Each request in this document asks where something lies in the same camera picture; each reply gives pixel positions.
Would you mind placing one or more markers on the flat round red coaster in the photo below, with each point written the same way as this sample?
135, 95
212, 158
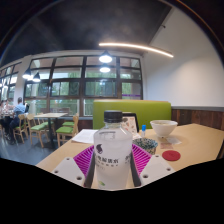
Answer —
171, 155

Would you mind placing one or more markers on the green-patterned white mug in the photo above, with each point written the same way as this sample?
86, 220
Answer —
146, 144

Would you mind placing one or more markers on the green-seated wooden chairs group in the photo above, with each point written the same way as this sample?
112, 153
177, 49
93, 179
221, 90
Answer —
65, 130

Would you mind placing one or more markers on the black-framed picture tablet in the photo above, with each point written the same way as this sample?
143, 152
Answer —
129, 125

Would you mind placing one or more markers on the wooden dining table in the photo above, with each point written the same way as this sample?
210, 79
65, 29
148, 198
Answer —
50, 115

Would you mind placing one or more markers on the person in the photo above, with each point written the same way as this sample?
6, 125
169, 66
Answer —
4, 110
19, 108

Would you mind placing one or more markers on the curved linear ceiling light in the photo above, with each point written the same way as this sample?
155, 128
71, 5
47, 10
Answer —
133, 45

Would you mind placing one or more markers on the dark-shaded pendant lamp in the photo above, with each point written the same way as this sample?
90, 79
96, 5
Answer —
105, 58
36, 78
27, 75

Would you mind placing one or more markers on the green upholstered bench backrest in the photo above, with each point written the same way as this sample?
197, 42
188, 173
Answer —
150, 110

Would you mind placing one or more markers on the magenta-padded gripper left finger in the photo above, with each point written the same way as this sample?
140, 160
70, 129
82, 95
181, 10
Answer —
68, 170

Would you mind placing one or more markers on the white bowl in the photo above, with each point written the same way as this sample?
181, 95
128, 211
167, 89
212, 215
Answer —
163, 127

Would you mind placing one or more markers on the white paper sheet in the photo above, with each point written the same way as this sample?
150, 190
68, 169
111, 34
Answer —
85, 136

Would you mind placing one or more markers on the small blue-capped tube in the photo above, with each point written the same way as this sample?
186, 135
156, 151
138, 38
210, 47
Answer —
143, 128

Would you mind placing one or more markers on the clear black-capped drink bottle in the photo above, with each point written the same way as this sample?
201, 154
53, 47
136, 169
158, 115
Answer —
113, 150

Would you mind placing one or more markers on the black-framed window wall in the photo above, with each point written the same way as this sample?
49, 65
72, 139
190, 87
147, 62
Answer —
66, 88

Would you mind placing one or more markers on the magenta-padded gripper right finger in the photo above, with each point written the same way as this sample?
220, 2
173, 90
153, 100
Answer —
155, 168

